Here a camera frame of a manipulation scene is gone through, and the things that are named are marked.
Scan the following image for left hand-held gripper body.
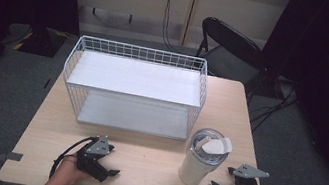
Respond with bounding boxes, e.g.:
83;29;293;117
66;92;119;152
71;130;117;185

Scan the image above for white cup with clear lid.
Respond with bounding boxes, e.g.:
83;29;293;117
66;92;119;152
175;124;237;185

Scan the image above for white wire shelf rack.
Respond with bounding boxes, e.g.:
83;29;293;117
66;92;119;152
55;32;214;144

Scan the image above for person's left hand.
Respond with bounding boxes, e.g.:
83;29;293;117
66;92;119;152
49;150;95;185

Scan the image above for grey tape strip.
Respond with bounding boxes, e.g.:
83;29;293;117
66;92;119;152
0;149;24;165

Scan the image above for black folding chair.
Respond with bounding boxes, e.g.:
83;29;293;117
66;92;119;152
190;15;276;94

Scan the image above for dark stand base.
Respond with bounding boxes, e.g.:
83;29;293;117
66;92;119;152
0;19;71;61

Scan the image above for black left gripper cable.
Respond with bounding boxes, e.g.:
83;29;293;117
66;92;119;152
48;130;95;185

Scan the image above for black floor cables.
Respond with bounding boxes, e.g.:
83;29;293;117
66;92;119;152
244;74;304;139

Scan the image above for black wall socket cable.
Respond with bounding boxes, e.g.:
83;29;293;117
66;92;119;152
156;0;206;58

